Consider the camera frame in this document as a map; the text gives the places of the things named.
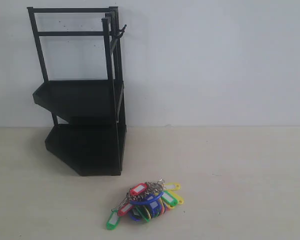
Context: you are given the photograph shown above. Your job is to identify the red key tag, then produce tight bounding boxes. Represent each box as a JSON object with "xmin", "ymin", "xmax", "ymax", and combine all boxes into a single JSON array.
[
  {"xmin": 117, "ymin": 202, "xmax": 134, "ymax": 217},
  {"xmin": 129, "ymin": 183, "xmax": 148, "ymax": 196}
]

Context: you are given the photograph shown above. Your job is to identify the green key tag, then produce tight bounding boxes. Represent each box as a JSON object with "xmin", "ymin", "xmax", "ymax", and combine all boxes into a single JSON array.
[
  {"xmin": 106, "ymin": 210, "xmax": 121, "ymax": 230},
  {"xmin": 161, "ymin": 190, "xmax": 178, "ymax": 207}
]

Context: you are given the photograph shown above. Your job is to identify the yellow key tag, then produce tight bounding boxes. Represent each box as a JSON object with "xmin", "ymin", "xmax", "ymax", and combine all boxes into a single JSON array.
[
  {"xmin": 168, "ymin": 190, "xmax": 185, "ymax": 205},
  {"xmin": 164, "ymin": 182, "xmax": 181, "ymax": 191}
]

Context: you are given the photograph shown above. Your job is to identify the blue cable with metal connector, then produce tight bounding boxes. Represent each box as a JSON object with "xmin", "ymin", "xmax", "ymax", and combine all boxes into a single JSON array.
[{"xmin": 129, "ymin": 192, "xmax": 165, "ymax": 222}]

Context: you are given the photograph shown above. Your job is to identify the black two-tier metal rack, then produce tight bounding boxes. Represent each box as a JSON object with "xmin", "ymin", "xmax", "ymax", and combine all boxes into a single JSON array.
[{"xmin": 27, "ymin": 6, "xmax": 127, "ymax": 176}]

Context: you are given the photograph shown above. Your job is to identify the blue key tag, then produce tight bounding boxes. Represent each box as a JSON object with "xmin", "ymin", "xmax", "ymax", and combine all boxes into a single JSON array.
[{"xmin": 148, "ymin": 201, "xmax": 161, "ymax": 218}]

